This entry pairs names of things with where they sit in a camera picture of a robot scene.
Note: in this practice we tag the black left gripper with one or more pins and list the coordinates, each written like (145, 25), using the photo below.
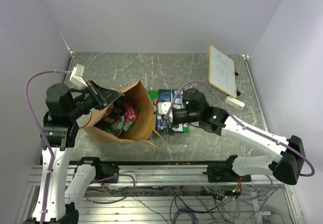
(102, 97)

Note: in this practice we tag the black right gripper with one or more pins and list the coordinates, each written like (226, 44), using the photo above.
(173, 122)

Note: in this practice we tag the brown paper bag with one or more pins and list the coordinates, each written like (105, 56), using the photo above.
(141, 129)

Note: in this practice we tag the green cassava chips bag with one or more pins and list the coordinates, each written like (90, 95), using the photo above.
(154, 100)

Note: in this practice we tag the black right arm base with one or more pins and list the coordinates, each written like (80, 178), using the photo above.
(220, 174)

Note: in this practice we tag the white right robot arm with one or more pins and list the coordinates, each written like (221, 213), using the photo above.
(283, 158)

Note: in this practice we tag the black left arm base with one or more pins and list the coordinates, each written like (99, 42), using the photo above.
(107, 169)

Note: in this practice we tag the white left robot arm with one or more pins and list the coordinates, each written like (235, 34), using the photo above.
(58, 202)

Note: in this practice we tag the red snack packet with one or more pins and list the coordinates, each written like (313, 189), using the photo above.
(130, 112)

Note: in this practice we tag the teal snack packet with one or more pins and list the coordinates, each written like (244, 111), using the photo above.
(116, 127)

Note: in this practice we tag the white board eraser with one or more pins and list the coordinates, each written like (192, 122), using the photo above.
(234, 102)

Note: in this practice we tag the yellow framed whiteboard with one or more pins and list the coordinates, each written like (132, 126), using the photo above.
(221, 72)

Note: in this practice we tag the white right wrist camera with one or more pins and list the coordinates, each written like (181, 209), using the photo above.
(165, 109)

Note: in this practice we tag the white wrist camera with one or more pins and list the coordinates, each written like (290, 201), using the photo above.
(76, 76)
(165, 109)

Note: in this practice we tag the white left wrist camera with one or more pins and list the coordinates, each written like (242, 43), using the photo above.
(76, 76)

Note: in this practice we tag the aluminium frame rail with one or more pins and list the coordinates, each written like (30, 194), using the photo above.
(165, 175)

